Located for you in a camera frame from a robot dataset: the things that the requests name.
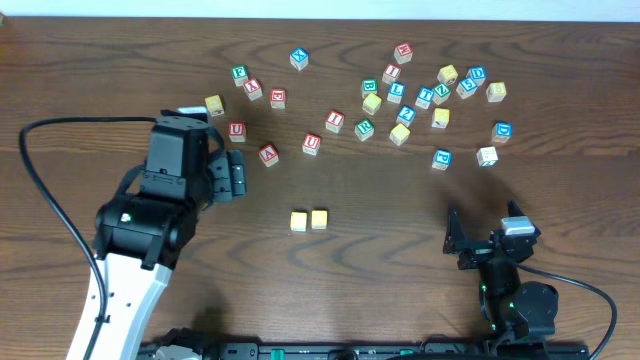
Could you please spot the red E block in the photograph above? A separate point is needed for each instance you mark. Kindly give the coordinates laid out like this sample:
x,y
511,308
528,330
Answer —
x,y
278,98

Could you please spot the green Z block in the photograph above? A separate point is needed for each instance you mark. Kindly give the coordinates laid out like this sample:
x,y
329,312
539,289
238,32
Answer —
x,y
441,93

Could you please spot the blue T block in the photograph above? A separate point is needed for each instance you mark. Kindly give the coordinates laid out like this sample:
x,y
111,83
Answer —
x,y
424,98

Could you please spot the blue 2 block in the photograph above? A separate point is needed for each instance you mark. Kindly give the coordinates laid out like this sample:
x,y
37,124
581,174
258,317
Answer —
x,y
405,116

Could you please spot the red A block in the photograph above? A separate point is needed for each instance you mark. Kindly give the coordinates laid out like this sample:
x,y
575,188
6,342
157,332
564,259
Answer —
x,y
269,155

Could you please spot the blue d block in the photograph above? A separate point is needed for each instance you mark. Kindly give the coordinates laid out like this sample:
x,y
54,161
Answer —
x,y
477,74
501,132

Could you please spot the yellow S block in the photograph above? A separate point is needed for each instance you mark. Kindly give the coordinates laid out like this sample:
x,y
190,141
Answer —
x,y
399,134

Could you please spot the red u block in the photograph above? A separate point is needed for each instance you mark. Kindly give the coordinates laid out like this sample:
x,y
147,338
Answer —
x,y
237,132
311,144

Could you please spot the red I block upper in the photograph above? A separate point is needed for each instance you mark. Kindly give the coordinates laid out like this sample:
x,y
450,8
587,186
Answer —
x,y
391,74

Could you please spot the blue L block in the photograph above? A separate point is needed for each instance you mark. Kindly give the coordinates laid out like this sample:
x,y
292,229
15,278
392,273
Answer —
x,y
396,92

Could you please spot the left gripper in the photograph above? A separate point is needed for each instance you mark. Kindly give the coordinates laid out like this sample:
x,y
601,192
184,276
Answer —
x,y
226,178

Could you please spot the blue P block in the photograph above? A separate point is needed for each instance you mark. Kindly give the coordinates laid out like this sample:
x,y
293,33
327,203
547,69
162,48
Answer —
x,y
441,159

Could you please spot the blue D block upper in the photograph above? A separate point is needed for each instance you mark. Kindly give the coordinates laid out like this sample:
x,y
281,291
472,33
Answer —
x,y
477,74

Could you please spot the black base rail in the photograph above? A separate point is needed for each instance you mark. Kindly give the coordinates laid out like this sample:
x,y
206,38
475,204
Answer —
x,y
431,350

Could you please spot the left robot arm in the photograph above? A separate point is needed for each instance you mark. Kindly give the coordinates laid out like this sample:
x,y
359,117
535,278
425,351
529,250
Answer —
x,y
141,231

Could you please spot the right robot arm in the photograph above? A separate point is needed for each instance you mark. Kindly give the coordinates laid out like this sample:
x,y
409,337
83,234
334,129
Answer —
x,y
522,314

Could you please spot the green F block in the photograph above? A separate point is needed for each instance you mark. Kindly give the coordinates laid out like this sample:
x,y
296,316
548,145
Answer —
x,y
239,75

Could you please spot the red block top right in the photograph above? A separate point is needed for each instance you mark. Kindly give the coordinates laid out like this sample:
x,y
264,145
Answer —
x,y
403,53

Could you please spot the yellow 8 block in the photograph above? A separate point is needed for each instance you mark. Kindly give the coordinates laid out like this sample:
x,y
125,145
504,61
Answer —
x,y
496,92

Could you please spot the plain L block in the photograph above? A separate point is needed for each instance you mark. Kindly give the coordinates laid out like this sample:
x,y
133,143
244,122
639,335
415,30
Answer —
x,y
487,156

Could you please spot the yellow block under B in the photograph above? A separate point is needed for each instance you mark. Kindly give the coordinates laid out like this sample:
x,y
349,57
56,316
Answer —
x,y
371,103

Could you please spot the red I block centre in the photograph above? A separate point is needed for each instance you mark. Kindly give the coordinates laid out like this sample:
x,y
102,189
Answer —
x,y
334,121

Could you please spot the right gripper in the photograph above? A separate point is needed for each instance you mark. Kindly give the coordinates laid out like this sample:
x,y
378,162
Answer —
x,y
482,252

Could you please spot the green R block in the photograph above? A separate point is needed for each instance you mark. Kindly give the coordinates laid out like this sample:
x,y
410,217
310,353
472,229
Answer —
x,y
364,129

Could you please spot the yellow block far left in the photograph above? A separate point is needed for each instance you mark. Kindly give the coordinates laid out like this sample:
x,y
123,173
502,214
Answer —
x,y
214,105

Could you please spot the yellow block upper right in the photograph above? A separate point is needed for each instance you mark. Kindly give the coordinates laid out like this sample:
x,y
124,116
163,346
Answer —
x,y
447,75

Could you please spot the red U block centre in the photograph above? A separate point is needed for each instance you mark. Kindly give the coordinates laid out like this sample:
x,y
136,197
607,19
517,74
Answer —
x,y
311,144

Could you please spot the yellow C block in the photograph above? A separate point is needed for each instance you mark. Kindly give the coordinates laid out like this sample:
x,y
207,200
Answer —
x,y
298,221

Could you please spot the yellow hammer block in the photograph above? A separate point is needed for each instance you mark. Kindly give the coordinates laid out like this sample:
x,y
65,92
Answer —
x,y
440,118

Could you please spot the red U block left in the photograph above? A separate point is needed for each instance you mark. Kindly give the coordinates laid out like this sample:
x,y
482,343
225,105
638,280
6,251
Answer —
x,y
237,132

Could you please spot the red i block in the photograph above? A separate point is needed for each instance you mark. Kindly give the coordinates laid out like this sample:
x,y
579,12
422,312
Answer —
x,y
334,121
391,74

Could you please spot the green B block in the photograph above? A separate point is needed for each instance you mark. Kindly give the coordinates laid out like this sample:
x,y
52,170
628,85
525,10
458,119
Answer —
x,y
369,86

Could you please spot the blue X block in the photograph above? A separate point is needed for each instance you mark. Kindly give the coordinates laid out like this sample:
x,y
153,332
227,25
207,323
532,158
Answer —
x,y
299,59

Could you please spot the yellow O block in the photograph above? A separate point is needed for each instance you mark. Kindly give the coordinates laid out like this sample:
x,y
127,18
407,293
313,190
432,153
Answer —
x,y
319,219

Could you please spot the blue D block right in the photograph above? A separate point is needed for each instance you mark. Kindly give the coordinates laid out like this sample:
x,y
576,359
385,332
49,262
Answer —
x,y
501,132

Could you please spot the blue 5 block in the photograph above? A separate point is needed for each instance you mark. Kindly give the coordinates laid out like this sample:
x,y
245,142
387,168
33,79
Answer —
x,y
466,88

